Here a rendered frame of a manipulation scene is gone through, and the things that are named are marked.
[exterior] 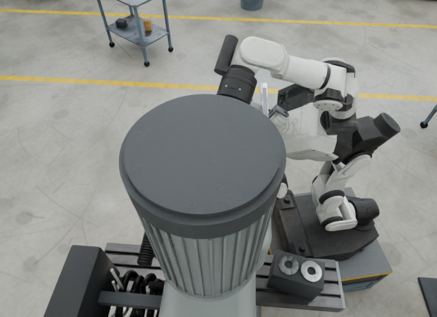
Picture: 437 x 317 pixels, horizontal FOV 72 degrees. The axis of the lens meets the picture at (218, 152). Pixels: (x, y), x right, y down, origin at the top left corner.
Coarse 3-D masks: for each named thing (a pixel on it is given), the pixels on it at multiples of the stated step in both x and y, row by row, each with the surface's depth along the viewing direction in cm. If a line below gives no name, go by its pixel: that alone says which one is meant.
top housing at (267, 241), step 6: (252, 102) 88; (258, 108) 87; (270, 222) 66; (270, 228) 64; (270, 234) 64; (264, 240) 62; (270, 240) 63; (264, 246) 62; (264, 252) 63; (264, 258) 68; (258, 264) 68
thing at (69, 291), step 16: (80, 256) 76; (96, 256) 76; (64, 272) 74; (80, 272) 74; (96, 272) 76; (64, 288) 71; (80, 288) 71; (96, 288) 77; (112, 288) 88; (48, 304) 70; (64, 304) 69; (80, 304) 70; (96, 304) 78
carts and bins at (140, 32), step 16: (128, 0) 362; (144, 0) 362; (256, 0) 504; (128, 16) 443; (128, 32) 415; (144, 32) 415; (160, 32) 415; (144, 48) 396; (144, 64) 412; (432, 112) 325
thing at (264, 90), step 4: (264, 84) 93; (264, 88) 91; (264, 92) 90; (264, 96) 89; (264, 100) 88; (264, 104) 87; (264, 108) 86; (268, 108) 86; (264, 112) 85; (268, 112) 85; (268, 116) 84
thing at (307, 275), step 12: (276, 252) 138; (276, 264) 135; (288, 264) 135; (300, 264) 135; (312, 264) 133; (324, 264) 135; (276, 276) 132; (288, 276) 131; (300, 276) 131; (312, 276) 130; (276, 288) 144; (288, 288) 139; (300, 288) 135; (312, 288) 131; (312, 300) 142
